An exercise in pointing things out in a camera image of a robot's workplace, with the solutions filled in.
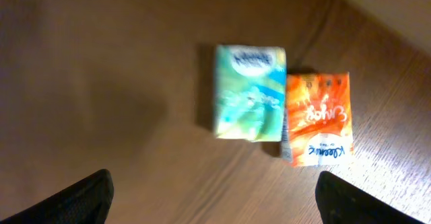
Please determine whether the teal tissue pack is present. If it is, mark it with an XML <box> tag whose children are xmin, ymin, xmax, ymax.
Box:
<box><xmin>213</xmin><ymin>45</ymin><xmax>287</xmax><ymax>142</ymax></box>

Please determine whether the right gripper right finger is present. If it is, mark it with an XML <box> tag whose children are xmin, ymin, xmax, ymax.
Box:
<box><xmin>315</xmin><ymin>171</ymin><xmax>422</xmax><ymax>224</ymax></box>

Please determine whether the orange tissue pack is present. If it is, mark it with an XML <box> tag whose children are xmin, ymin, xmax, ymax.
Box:
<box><xmin>280</xmin><ymin>73</ymin><xmax>354</xmax><ymax>167</ymax></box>

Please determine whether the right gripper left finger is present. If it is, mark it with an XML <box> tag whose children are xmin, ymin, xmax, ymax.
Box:
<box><xmin>2</xmin><ymin>169</ymin><xmax>114</xmax><ymax>224</ymax></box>

